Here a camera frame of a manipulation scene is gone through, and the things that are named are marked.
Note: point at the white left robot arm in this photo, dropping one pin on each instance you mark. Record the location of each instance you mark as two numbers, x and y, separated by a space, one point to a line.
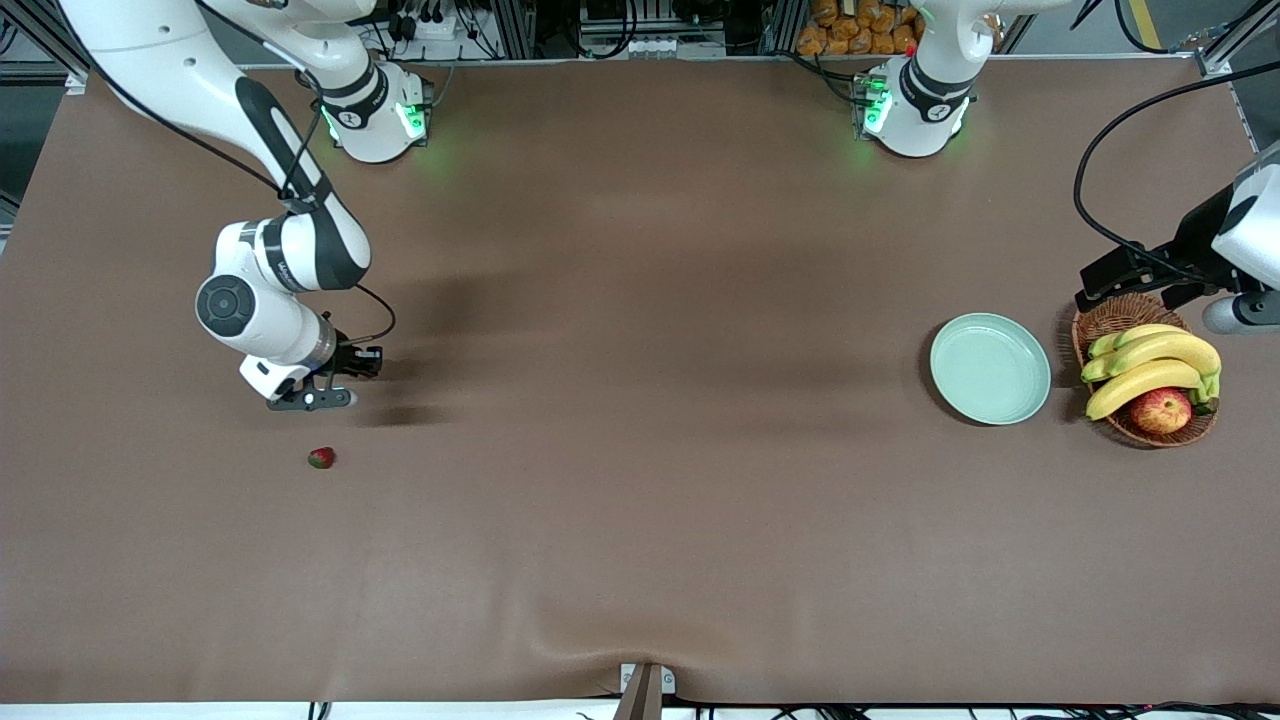
915 120

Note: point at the brown wicker basket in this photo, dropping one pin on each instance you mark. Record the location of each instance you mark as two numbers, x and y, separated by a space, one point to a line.
1135 432

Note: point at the yellow banana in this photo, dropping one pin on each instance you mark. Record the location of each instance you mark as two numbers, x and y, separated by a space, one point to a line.
1150 331
1170 348
1140 380

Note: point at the white connector block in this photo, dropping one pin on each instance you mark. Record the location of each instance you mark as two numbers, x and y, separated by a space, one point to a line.
650 46

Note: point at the pale green round plate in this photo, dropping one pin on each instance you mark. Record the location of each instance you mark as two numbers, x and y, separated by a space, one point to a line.
990 370

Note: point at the red apple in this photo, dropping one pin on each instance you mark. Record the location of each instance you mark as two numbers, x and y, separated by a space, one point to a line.
1160 412

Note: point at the bag of orange fruit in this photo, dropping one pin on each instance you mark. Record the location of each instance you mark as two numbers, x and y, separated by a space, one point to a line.
850 30

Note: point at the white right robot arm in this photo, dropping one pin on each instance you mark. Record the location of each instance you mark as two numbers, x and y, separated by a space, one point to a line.
180 70

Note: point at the white power strip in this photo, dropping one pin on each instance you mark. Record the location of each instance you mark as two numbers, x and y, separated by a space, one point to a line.
430 28

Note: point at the aluminium frame strut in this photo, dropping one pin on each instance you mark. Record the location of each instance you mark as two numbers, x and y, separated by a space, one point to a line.
50 45
1235 35

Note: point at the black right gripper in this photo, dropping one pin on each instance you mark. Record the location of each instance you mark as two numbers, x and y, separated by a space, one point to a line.
348 358

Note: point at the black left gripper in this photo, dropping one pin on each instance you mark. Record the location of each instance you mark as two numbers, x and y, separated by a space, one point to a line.
1188 248

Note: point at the aluminium frame post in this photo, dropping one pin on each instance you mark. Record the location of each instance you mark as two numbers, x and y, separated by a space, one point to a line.
515 28
780 25

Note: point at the metal table clamp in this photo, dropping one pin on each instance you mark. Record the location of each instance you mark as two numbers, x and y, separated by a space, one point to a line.
645 695

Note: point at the brown table mat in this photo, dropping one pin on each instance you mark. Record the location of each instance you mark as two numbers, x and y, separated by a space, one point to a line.
640 300

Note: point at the red strawberry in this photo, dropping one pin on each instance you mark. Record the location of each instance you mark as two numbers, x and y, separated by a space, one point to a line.
321 458

